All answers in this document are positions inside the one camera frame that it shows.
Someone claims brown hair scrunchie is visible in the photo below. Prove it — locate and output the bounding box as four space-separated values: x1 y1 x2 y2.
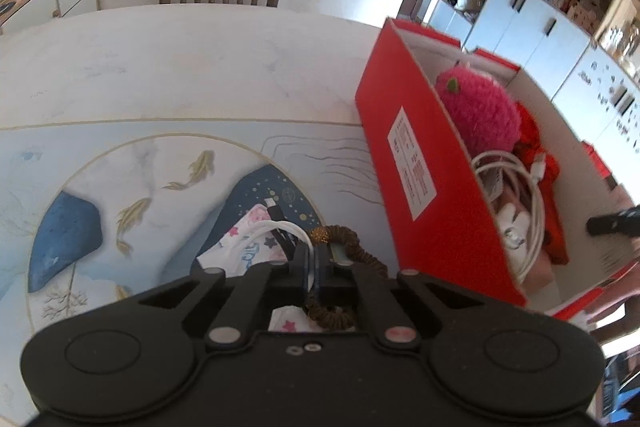
305 225 388 333

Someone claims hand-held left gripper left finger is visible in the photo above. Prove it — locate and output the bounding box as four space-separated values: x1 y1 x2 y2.
137 252 318 350

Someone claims black hair clip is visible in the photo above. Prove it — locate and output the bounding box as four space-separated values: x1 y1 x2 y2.
264 197 301 263

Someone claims printed face mask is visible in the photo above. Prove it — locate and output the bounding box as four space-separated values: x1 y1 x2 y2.
196 203 321 333

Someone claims red shoe box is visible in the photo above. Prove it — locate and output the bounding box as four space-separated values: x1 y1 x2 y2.
355 18 640 323

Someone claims white hallway cabinet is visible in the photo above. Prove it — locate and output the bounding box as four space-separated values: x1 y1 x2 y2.
430 0 640 202

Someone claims pink plush toy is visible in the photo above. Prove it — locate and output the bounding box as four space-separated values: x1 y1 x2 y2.
434 62 523 152

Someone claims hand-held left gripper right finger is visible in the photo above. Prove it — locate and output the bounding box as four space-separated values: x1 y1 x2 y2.
317 252 488 350

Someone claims white cable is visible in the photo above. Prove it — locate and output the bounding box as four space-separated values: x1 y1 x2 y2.
470 149 548 283

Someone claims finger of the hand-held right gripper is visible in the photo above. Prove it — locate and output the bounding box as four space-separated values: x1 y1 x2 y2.
586 206 640 237

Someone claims red garment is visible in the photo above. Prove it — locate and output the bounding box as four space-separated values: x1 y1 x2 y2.
512 102 568 265

